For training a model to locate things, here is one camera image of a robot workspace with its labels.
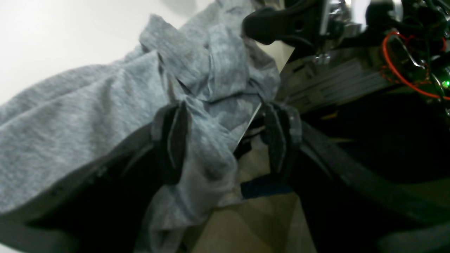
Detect grey t-shirt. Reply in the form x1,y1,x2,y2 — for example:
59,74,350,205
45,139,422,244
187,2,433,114
1,0,280,253

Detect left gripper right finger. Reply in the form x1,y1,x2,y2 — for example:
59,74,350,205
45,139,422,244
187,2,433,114
262,102,449,253

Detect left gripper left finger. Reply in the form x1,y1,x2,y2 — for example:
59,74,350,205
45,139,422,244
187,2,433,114
1,102,189,253

